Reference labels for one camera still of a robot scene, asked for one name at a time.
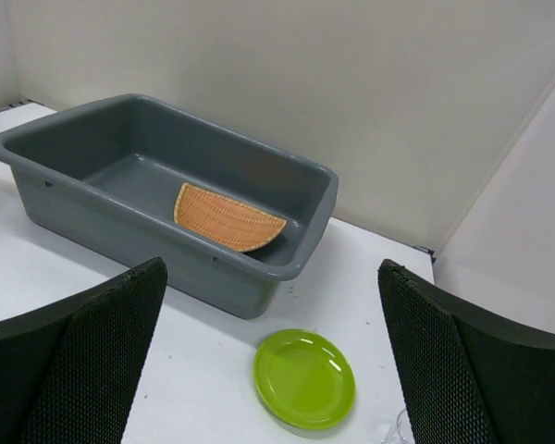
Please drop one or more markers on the clear plastic cup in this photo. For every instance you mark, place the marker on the clear plastic cup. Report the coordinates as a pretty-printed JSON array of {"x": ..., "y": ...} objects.
[{"x": 391, "y": 429}]

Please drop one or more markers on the grey plastic bin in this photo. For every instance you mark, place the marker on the grey plastic bin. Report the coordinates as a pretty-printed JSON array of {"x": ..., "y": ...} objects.
[{"x": 107, "y": 174}]

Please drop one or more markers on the green plastic plate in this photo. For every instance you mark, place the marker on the green plastic plate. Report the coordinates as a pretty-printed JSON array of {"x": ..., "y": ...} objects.
[{"x": 303, "y": 379}]

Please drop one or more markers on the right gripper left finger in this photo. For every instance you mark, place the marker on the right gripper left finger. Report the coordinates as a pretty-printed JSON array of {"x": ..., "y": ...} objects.
[{"x": 69, "y": 370}]

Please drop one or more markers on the orange woven triangular basket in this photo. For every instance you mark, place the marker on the orange woven triangular basket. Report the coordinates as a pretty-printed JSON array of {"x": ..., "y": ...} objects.
[{"x": 228, "y": 222}]

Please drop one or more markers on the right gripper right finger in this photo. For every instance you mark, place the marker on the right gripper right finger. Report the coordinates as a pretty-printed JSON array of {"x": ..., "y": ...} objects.
[{"x": 467, "y": 375}]

